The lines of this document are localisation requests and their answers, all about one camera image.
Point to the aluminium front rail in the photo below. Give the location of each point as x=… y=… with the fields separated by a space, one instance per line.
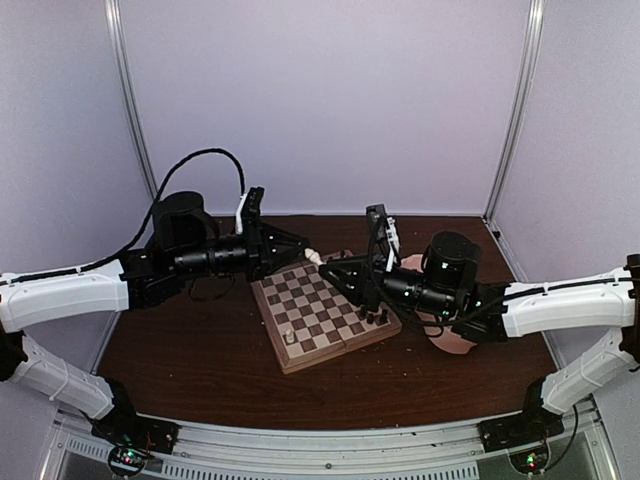
x=439 y=451

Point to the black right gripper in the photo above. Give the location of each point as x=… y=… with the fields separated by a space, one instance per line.
x=362 y=284

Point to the circuit board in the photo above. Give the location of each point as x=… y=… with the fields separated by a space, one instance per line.
x=529 y=461
x=126 y=462

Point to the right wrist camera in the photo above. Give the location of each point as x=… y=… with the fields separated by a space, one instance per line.
x=385 y=236

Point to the pink double pet bowl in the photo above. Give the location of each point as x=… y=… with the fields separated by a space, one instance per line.
x=444 y=339

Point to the right aluminium frame post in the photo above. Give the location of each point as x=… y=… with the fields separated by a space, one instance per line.
x=529 y=58

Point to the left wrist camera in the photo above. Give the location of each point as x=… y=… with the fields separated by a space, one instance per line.
x=248 y=211

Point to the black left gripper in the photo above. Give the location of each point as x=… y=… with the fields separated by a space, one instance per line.
x=261 y=258

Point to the wooden chess board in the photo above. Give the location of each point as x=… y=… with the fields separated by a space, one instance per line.
x=325 y=324

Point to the dark chess pieces row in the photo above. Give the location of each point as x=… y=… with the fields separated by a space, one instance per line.
x=372 y=319

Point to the left circuit board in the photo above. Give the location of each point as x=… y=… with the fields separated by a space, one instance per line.
x=126 y=462

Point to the aluminium frame post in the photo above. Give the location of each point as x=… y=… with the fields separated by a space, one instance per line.
x=529 y=58
x=118 y=41

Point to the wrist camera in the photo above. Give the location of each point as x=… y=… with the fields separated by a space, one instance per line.
x=385 y=236
x=248 y=211

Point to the white chess rook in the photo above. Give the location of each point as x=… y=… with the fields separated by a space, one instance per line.
x=313 y=256

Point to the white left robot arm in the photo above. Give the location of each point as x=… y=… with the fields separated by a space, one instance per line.
x=131 y=281

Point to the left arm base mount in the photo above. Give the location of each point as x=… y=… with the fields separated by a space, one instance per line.
x=145 y=434

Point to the right circuit board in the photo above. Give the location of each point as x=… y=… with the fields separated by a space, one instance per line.
x=529 y=461

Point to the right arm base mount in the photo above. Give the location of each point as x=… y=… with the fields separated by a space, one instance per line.
x=516 y=430

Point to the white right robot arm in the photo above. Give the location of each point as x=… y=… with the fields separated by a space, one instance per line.
x=499 y=312

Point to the left aluminium frame post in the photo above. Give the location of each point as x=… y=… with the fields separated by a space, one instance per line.
x=118 y=41

